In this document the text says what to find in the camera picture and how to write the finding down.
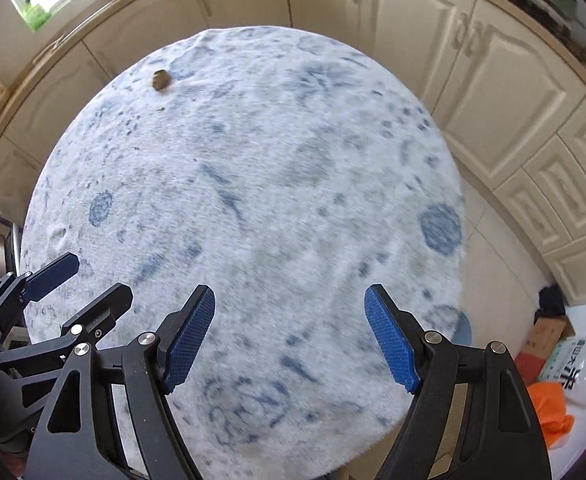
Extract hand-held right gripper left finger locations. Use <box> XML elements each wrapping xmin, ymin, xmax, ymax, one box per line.
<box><xmin>27</xmin><ymin>285</ymin><xmax>216</xmax><ymax>480</ymax></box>

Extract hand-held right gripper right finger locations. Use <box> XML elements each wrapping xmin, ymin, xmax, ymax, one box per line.
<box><xmin>364</xmin><ymin>284</ymin><xmax>551</xmax><ymax>480</ymax></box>

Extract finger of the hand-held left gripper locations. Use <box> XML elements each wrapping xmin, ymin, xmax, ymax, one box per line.
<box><xmin>0</xmin><ymin>253</ymin><xmax>80</xmax><ymax>341</ymax></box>
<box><xmin>0</xmin><ymin>282</ymin><xmax>134</xmax><ymax>376</ymax></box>

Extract blue plastic waste bin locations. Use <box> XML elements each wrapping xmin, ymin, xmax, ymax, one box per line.
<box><xmin>454</xmin><ymin>310</ymin><xmax>474</xmax><ymax>348</ymax></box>

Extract red and brown cardboard box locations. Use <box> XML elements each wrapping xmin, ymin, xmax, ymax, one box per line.
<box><xmin>516</xmin><ymin>315</ymin><xmax>576</xmax><ymax>386</ymax></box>

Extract blue floral white tablecloth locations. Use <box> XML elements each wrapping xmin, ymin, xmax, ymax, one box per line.
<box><xmin>20</xmin><ymin>25</ymin><xmax>466</xmax><ymax>480</ymax></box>

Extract dark cloth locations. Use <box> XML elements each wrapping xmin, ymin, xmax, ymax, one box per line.
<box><xmin>533</xmin><ymin>284</ymin><xmax>569</xmax><ymax>326</ymax></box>

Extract orange plastic bag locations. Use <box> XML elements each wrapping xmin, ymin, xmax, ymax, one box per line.
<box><xmin>526</xmin><ymin>382</ymin><xmax>576</xmax><ymax>448</ymax></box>

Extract white rice bag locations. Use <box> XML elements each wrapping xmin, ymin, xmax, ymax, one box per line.
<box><xmin>538</xmin><ymin>339</ymin><xmax>586</xmax><ymax>408</ymax></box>

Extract cream kitchen cabinets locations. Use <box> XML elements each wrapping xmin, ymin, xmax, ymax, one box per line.
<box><xmin>0</xmin><ymin>0</ymin><xmax>586</xmax><ymax>161</ymax></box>

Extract cream side cabinet unit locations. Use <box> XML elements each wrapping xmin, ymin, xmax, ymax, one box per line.
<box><xmin>0</xmin><ymin>0</ymin><xmax>294</xmax><ymax>233</ymax></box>

